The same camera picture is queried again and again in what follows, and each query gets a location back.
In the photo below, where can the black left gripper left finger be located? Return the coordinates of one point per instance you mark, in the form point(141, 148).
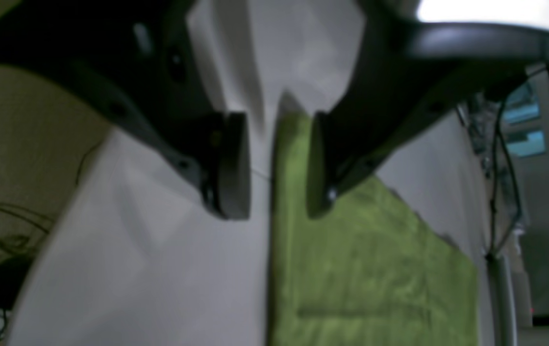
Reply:
point(132, 61)

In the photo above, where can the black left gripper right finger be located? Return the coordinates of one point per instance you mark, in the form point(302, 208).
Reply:
point(417, 59)

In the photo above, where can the green T-shirt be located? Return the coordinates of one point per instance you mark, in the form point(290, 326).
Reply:
point(370, 273)

